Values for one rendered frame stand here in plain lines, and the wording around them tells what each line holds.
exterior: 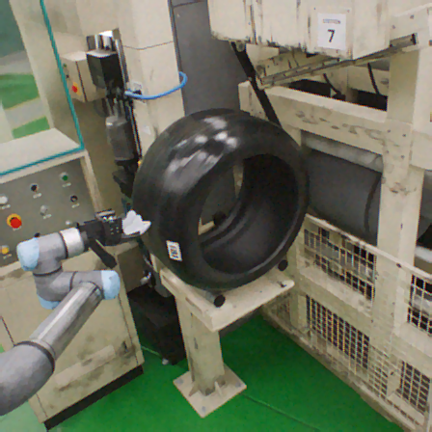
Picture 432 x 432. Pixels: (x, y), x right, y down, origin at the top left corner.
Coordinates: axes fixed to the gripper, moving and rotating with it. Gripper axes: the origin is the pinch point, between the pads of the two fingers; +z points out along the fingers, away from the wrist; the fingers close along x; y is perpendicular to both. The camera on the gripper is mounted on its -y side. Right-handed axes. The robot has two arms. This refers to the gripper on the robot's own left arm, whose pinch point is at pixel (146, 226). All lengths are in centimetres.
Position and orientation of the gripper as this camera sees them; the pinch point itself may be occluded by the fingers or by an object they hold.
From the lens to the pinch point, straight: 141.2
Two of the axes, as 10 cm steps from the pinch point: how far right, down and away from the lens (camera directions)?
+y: -0.1, -9.0, -4.4
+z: 8.2, -2.6, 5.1
